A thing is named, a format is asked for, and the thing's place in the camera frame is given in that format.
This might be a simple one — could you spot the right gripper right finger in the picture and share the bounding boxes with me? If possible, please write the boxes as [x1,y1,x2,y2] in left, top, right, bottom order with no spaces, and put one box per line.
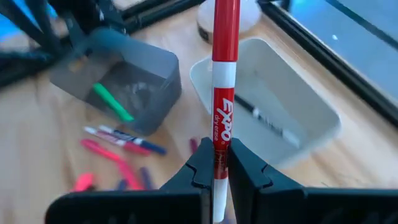
[226,138,398,224]

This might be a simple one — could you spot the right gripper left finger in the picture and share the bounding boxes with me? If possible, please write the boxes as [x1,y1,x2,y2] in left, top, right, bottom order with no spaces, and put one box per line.
[45,136,215,224]

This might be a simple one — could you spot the thin purple highlighter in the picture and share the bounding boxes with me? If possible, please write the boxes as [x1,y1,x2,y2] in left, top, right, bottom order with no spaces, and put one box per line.
[139,167,154,190]

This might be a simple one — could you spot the navy Expo marker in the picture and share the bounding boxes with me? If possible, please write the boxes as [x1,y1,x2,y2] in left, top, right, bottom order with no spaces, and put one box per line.
[98,124,168,156]

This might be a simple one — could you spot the red highlighter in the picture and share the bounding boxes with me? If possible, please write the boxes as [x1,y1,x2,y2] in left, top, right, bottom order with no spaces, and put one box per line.
[80,139,122,162]

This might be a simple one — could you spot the black permanent marker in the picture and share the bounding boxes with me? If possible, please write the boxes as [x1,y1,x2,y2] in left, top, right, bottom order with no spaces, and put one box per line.
[233,93,302,149]

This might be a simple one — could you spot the green highlighter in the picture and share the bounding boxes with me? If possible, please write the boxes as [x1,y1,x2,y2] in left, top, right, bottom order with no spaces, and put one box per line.
[92,82,136,123]

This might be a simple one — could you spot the red Expo marker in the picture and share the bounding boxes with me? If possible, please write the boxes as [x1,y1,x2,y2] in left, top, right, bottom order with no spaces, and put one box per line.
[211,0,242,223]

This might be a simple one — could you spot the beige plastic bin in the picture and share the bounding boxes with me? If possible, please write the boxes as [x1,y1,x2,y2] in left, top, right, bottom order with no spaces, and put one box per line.
[189,37,342,169]

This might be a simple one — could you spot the dark grey translucent bin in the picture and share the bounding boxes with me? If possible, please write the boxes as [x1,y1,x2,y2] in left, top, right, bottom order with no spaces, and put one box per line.
[49,27,183,136]

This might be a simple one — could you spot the white lamp with wooden base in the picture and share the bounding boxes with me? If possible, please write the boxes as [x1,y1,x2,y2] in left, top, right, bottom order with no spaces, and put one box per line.
[196,0,262,44]

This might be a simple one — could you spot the black aluminium table frame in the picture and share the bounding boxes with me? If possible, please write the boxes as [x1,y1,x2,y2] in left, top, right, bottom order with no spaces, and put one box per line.
[121,0,398,128]

